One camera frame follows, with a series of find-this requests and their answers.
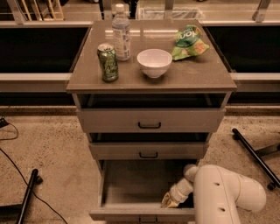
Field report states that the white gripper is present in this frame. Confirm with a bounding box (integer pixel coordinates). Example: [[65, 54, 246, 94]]
[[161, 178, 193, 208]]

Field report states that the grey bottom drawer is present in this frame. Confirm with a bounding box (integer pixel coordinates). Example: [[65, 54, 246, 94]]
[[89, 159, 194, 224]]

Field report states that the grey drawer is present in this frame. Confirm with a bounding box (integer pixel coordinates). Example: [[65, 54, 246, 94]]
[[89, 142, 209, 160], [77, 108, 225, 133], [89, 159, 194, 224]]

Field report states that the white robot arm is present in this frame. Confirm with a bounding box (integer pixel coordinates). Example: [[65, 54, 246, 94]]
[[162, 164, 267, 224]]

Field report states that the grey middle drawer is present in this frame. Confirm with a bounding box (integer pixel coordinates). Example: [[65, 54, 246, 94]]
[[89, 142, 209, 160]]

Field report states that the grey drawer cabinet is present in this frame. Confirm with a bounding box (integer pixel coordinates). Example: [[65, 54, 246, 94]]
[[66, 18, 237, 185]]

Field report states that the grey top drawer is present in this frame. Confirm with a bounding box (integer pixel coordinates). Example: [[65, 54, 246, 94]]
[[77, 108, 225, 133]]

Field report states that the black right stand leg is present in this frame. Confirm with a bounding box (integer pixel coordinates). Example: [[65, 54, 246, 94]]
[[232, 128, 280, 191]]

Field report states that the black stand leg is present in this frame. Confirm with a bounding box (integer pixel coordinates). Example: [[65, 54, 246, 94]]
[[232, 128, 280, 191], [0, 169, 40, 224]]

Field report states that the white ceramic bowl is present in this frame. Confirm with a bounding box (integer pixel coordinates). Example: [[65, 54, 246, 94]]
[[136, 49, 172, 78]]

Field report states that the black left stand leg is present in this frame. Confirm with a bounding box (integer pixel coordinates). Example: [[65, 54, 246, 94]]
[[0, 169, 40, 224]]

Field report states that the green chip bag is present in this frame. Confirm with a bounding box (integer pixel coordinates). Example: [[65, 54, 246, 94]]
[[171, 25, 209, 61]]

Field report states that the green soda can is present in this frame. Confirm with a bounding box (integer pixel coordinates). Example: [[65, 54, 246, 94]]
[[97, 43, 118, 82]]

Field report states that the clear plastic water bottle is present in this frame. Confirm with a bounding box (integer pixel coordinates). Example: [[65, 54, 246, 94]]
[[112, 3, 130, 61]]

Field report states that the black floor cable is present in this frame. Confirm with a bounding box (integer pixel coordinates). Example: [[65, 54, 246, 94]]
[[0, 116, 69, 224]]

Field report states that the metal railing frame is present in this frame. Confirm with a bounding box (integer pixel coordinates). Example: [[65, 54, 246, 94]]
[[0, 0, 280, 92]]

